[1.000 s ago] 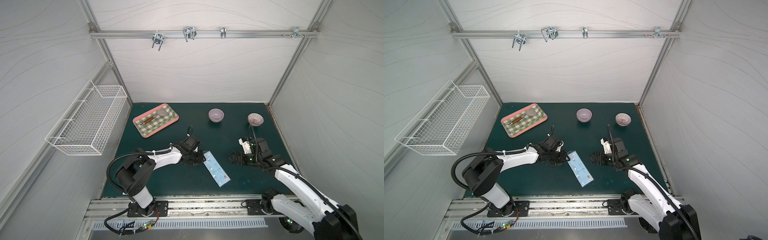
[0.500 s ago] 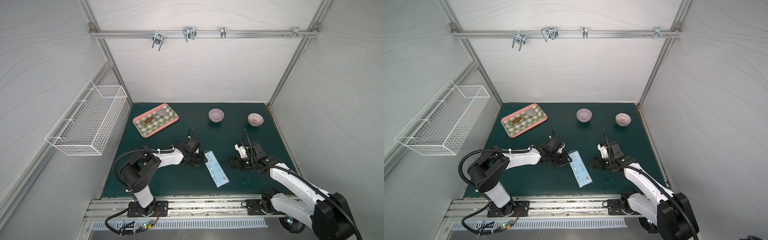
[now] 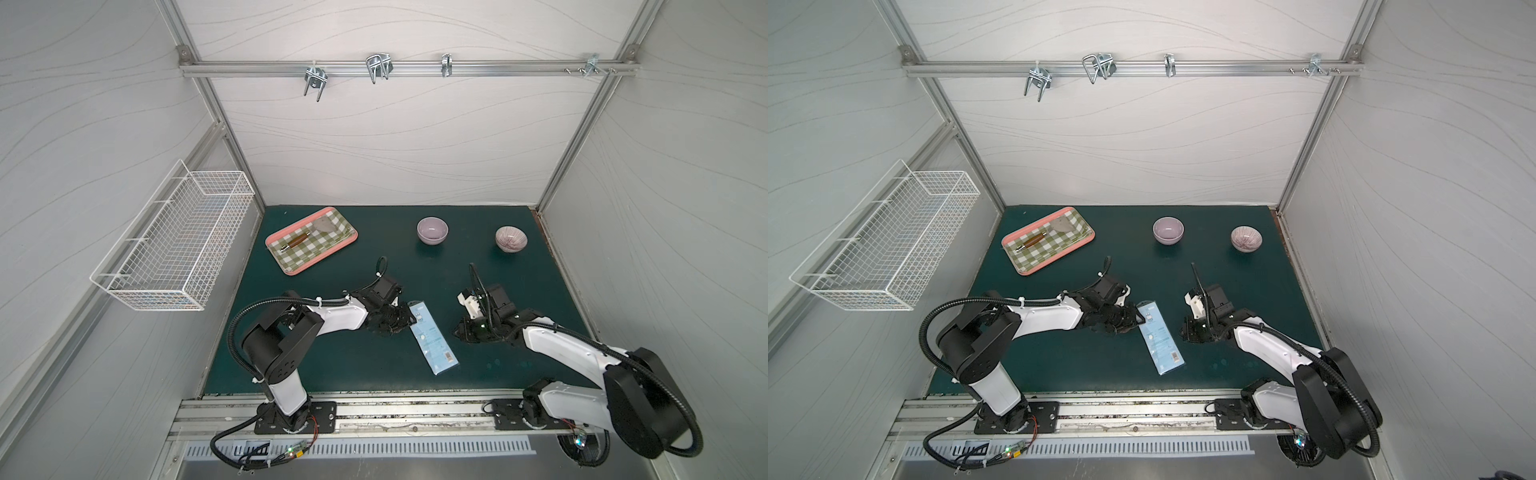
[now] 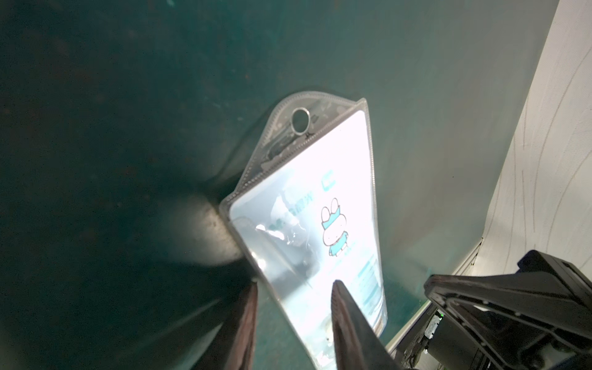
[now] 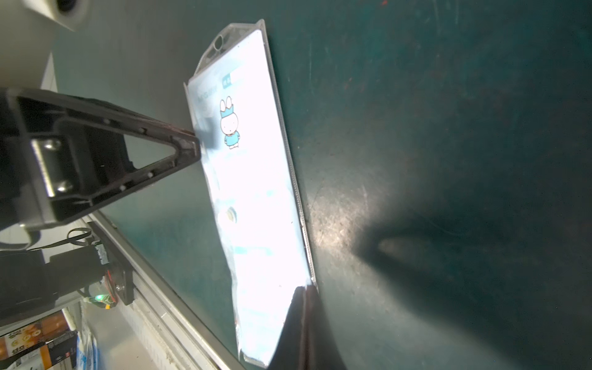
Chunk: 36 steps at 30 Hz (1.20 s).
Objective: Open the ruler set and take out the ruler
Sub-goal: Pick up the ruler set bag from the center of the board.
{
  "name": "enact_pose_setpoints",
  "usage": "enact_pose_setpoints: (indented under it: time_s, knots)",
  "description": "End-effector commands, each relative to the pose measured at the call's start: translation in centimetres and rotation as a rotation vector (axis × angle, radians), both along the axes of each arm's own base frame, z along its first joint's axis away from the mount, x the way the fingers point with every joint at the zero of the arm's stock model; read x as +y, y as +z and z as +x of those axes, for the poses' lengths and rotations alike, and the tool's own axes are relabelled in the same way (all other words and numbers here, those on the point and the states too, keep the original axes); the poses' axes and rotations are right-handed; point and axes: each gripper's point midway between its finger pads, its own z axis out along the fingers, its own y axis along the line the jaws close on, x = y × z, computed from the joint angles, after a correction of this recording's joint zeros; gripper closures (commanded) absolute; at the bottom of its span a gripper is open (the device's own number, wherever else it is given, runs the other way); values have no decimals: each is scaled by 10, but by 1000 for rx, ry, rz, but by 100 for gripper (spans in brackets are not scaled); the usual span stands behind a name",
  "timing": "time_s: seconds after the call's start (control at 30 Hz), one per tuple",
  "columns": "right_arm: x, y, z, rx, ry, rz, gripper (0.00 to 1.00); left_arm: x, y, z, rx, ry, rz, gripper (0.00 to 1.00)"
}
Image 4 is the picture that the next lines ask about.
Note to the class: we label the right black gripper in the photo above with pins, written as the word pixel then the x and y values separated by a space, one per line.
pixel 536 318

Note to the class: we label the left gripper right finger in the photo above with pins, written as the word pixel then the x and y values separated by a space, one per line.
pixel 356 344

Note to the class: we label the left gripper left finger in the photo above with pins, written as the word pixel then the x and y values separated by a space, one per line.
pixel 233 346

